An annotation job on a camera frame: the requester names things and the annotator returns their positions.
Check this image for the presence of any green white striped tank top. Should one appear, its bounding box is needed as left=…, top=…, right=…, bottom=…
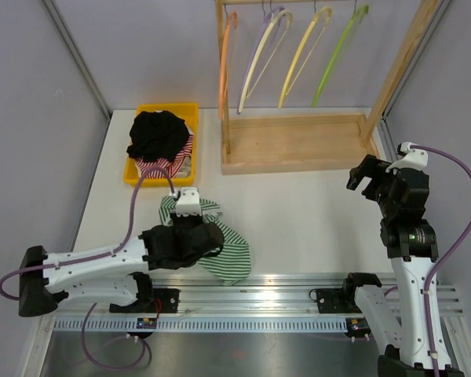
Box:
left=159, top=196, right=251, bottom=286

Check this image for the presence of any red white striped tank top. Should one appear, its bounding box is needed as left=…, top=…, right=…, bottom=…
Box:
left=135, top=134, right=194, bottom=178

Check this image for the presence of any black tank top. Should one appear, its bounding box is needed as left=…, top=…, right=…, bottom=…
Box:
left=126, top=111, right=190, bottom=163

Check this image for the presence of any green hanger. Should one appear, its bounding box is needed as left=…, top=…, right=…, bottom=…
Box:
left=311, top=2, right=370, bottom=107

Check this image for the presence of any yellow hanger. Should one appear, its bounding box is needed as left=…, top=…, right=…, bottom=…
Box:
left=277, top=1, right=333, bottom=109

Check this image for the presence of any cream hanger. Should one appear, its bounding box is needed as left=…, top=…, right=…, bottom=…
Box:
left=236, top=7, right=293, bottom=115

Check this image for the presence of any purple hanger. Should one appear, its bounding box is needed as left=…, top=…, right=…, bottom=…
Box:
left=239, top=7, right=293, bottom=106

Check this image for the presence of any orange hanger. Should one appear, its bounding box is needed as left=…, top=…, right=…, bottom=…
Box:
left=218, top=11, right=238, bottom=120

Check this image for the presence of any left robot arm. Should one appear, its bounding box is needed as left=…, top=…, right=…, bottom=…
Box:
left=18, top=215, right=225, bottom=317

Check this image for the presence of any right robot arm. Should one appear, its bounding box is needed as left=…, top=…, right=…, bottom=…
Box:
left=340, top=152, right=464, bottom=376

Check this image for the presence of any wooden clothes rack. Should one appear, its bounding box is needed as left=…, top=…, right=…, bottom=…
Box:
left=215, top=1, right=443, bottom=175

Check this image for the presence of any yellow plastic bin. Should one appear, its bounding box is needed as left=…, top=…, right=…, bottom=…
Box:
left=122, top=103, right=199, bottom=186

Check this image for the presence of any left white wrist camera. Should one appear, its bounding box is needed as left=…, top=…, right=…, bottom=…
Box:
left=171, top=186, right=202, bottom=217

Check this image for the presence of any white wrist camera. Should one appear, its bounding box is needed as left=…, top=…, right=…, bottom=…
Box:
left=171, top=186, right=202, bottom=217
left=385, top=141, right=429, bottom=173

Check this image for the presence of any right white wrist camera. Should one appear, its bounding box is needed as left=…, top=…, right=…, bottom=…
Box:
left=385, top=141, right=429, bottom=173

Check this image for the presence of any aluminium rail base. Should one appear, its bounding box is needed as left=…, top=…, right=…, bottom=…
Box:
left=50, top=273, right=464, bottom=335

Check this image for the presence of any purple floor cable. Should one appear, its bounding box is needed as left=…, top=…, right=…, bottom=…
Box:
left=80, top=302, right=153, bottom=372

